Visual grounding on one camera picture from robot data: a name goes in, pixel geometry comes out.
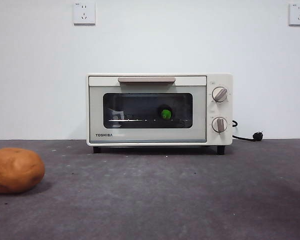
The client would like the oven glass door with handle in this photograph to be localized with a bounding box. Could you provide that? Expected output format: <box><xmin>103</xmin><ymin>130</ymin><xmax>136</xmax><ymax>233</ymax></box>
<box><xmin>88</xmin><ymin>75</ymin><xmax>207</xmax><ymax>144</ymax></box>

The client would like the purple eggplant with green stem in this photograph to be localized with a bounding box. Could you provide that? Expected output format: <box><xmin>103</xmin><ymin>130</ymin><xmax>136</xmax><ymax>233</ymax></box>
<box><xmin>156</xmin><ymin>103</ymin><xmax>175</xmax><ymax>121</ymax></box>

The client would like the beige oven knob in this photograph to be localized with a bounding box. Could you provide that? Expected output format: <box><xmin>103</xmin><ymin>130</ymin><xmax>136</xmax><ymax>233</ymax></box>
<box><xmin>211</xmin><ymin>116</ymin><xmax>228</xmax><ymax>134</ymax></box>
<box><xmin>211</xmin><ymin>86</ymin><xmax>229</xmax><ymax>103</ymax></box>

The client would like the cream white toaster oven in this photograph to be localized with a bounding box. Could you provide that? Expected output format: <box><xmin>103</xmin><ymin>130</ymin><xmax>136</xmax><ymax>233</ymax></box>
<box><xmin>86</xmin><ymin>72</ymin><xmax>234</xmax><ymax>155</ymax></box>

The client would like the brown potato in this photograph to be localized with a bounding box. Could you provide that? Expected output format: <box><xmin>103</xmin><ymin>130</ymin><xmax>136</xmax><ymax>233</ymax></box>
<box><xmin>0</xmin><ymin>147</ymin><xmax>46</xmax><ymax>195</ymax></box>

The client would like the black oven power cable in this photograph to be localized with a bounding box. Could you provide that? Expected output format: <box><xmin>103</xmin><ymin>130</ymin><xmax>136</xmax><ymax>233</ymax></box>
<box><xmin>231</xmin><ymin>119</ymin><xmax>265</xmax><ymax>142</ymax></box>

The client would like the white wall socket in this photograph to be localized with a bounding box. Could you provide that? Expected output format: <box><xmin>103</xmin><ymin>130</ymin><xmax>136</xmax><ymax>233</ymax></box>
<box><xmin>288</xmin><ymin>2</ymin><xmax>300</xmax><ymax>27</ymax></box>
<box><xmin>73</xmin><ymin>1</ymin><xmax>96</xmax><ymax>26</ymax></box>

